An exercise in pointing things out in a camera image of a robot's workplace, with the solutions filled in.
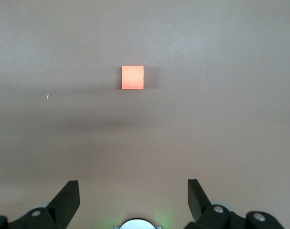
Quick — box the orange foam block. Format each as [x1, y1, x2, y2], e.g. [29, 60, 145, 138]
[121, 65, 145, 91]

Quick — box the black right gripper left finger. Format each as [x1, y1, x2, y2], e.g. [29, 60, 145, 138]
[0, 180, 80, 229]

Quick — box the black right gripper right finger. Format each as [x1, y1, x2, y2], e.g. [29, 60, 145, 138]
[186, 178, 285, 229]

